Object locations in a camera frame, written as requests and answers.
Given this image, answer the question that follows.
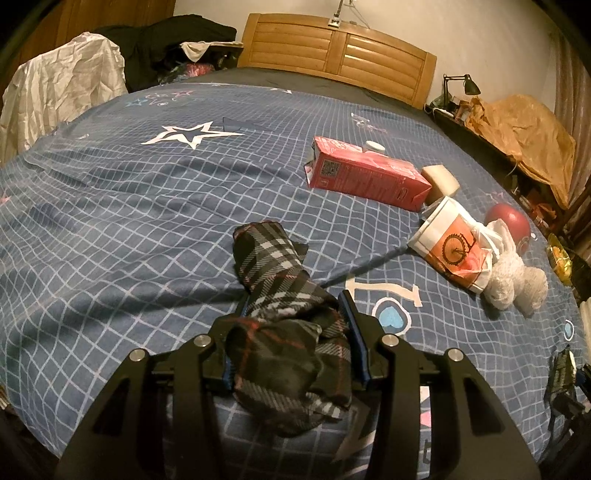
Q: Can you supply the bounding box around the wooden headboard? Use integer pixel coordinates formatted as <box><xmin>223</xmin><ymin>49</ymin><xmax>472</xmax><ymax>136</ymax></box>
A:
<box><xmin>238</xmin><ymin>13</ymin><xmax>437</xmax><ymax>109</ymax></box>

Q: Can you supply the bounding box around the brown wooden wardrobe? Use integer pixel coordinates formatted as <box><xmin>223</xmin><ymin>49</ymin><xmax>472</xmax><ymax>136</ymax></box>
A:
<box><xmin>1</xmin><ymin>0</ymin><xmax>176</xmax><ymax>88</ymax></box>

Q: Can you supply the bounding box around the black clothes pile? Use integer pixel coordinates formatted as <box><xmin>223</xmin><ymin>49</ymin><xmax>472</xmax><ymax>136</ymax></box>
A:
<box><xmin>95</xmin><ymin>14</ymin><xmax>238</xmax><ymax>93</ymax></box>

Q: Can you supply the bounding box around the beige sponge block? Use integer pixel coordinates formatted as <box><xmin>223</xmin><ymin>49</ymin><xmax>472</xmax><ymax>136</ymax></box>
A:
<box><xmin>421</xmin><ymin>164</ymin><xmax>460</xmax><ymax>205</ymax></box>

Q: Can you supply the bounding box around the paper cup with bicycle print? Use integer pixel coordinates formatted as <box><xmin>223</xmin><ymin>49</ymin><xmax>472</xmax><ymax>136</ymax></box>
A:
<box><xmin>408</xmin><ymin>196</ymin><xmax>493</xmax><ymax>294</ymax></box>

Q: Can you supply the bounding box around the black desk lamp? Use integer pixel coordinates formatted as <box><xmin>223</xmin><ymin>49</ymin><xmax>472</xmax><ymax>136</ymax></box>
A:
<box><xmin>425</xmin><ymin>74</ymin><xmax>481</xmax><ymax>115</ymax></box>

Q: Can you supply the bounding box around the dark wooden desk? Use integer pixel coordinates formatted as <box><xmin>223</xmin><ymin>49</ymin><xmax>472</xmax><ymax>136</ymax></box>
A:
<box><xmin>431</xmin><ymin>109</ymin><xmax>571</xmax><ymax>245</ymax></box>

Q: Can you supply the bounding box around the red carton box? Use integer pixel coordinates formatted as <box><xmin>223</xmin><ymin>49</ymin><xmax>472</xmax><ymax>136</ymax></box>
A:
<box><xmin>304</xmin><ymin>136</ymin><xmax>432</xmax><ymax>212</ymax></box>

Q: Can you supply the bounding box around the yellow snack packet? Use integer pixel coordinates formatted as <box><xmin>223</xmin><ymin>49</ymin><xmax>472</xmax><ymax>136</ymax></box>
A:
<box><xmin>547</xmin><ymin>233</ymin><xmax>572</xmax><ymax>286</ymax></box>

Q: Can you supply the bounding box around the brown curtain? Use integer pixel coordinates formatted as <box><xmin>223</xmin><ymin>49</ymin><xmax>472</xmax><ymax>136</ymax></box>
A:
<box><xmin>555</xmin><ymin>34</ymin><xmax>591</xmax><ymax>205</ymax></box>

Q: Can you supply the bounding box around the white crumpled garment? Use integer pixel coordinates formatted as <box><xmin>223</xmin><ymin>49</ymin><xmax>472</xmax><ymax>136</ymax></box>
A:
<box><xmin>1</xmin><ymin>32</ymin><xmax>127</xmax><ymax>163</ymax></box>

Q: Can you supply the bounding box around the black plaid cloth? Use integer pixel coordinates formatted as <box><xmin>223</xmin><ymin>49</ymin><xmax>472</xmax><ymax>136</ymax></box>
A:
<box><xmin>224</xmin><ymin>221</ymin><xmax>352</xmax><ymax>437</ymax></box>

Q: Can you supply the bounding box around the orange cloth cover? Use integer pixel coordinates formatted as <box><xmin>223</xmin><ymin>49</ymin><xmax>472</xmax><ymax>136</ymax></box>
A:
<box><xmin>456</xmin><ymin>94</ymin><xmax>576</xmax><ymax>210</ymax></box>

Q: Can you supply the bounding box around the blue grid bed quilt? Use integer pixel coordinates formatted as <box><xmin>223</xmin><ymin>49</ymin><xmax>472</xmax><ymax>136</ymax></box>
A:
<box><xmin>1</xmin><ymin>83</ymin><xmax>590</xmax><ymax>479</ymax></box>

